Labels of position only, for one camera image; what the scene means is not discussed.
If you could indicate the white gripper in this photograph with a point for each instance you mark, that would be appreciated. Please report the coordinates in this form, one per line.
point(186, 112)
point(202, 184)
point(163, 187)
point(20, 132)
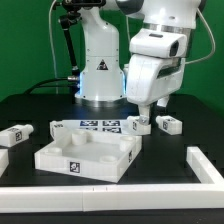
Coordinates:
point(155, 69)

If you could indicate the white square table top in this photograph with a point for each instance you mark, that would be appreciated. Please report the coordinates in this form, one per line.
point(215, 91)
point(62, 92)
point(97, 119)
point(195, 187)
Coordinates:
point(90, 154)

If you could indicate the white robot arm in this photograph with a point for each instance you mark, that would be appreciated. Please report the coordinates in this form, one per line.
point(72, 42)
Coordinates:
point(102, 80)

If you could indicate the white block with tag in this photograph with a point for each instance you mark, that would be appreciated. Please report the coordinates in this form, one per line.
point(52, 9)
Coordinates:
point(57, 129)

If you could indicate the white L-shaped fence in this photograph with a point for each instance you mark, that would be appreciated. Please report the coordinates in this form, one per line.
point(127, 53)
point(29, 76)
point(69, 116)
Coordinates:
point(208, 192)

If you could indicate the white marker base plate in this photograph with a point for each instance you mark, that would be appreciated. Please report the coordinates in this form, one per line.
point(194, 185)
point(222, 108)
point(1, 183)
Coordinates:
point(115, 126)

